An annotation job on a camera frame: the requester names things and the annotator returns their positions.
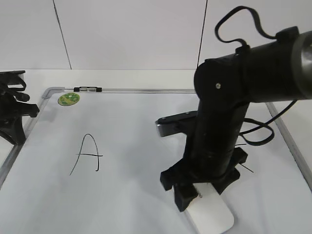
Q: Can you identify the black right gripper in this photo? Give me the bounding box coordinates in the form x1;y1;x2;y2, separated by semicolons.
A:
160;147;248;212

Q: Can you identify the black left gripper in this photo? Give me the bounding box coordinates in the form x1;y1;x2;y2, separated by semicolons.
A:
0;70;39;145

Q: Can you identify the white board eraser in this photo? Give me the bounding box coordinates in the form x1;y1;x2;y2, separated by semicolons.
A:
185;183;234;234

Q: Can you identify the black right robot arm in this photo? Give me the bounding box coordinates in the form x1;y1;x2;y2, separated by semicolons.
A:
157;27;312;211

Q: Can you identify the round green magnet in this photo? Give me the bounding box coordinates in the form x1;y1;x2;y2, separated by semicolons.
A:
58;93;80;106

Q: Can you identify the black and silver hanging clip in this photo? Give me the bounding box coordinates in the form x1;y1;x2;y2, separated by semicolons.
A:
73;86;102;93

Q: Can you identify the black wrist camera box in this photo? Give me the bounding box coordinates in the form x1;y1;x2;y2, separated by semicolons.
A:
155;111;197;137

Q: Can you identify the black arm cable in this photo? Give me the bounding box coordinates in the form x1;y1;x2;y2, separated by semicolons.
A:
214;5;297;146

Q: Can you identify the white board with grey frame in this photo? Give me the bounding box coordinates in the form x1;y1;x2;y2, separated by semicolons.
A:
0;92;312;234

